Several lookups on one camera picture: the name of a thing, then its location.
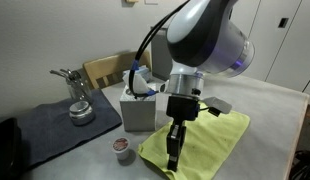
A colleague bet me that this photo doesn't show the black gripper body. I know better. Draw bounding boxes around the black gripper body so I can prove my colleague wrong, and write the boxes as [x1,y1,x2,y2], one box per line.
[166,96,199,125]

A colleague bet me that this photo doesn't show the yellow-green microfiber towel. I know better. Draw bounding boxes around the yellow-green microfiber towel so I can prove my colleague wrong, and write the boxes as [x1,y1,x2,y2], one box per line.
[138,110,250,180]

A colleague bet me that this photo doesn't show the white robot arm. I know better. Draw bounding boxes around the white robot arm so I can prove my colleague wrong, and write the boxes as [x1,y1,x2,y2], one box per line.
[166,0,255,171]

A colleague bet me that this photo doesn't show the grey tissue box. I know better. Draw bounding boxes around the grey tissue box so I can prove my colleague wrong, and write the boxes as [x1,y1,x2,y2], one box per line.
[119,86,156,132]

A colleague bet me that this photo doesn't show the white tissue sheet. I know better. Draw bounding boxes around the white tissue sheet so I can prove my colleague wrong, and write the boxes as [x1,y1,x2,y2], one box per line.
[123,71,149,94]

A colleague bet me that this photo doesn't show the grey pod coffee maker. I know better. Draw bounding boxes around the grey pod coffee maker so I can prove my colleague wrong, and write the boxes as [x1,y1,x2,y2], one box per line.
[151,28,172,80]

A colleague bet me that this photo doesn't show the red-lidded coffee pod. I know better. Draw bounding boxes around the red-lidded coffee pod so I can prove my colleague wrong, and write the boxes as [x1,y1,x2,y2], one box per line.
[112,137,130,160]

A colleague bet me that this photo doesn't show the wooden chair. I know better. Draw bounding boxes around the wooden chair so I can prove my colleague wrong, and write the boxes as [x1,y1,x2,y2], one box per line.
[82,49,152,90]

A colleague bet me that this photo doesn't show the small metal tin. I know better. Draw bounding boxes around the small metal tin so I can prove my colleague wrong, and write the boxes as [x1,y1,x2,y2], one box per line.
[69,101,95,126]

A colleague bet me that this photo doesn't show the white cabinet doors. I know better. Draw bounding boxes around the white cabinet doors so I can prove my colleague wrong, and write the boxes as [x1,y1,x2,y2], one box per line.
[231,0,310,94]

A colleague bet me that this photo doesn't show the dark blue cloth mat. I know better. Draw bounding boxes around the dark blue cloth mat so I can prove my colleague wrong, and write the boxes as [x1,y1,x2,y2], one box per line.
[17,90,122,170]

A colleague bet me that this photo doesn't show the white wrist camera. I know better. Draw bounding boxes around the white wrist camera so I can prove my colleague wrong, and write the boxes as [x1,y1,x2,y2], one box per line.
[202,97,232,117]

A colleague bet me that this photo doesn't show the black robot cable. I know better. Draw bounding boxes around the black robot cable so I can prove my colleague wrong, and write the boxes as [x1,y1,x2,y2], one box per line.
[128,0,191,100]

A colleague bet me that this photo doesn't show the white wall switch plate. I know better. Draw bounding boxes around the white wall switch plate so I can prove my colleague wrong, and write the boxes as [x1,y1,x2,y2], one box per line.
[144,0,158,5]

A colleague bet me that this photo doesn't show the beige wall thermostat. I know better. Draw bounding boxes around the beige wall thermostat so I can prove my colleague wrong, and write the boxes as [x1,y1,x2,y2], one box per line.
[125,0,140,3]

